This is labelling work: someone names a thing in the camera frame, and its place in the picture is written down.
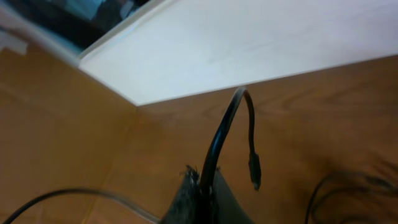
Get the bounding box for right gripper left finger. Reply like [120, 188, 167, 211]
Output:
[160, 165, 200, 224]

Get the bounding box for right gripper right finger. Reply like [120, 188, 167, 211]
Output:
[213, 169, 253, 224]

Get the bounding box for black USB cable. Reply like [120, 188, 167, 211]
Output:
[198, 87, 262, 191]
[303, 169, 398, 224]

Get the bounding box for right camera black cable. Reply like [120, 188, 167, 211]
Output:
[1, 187, 161, 224]

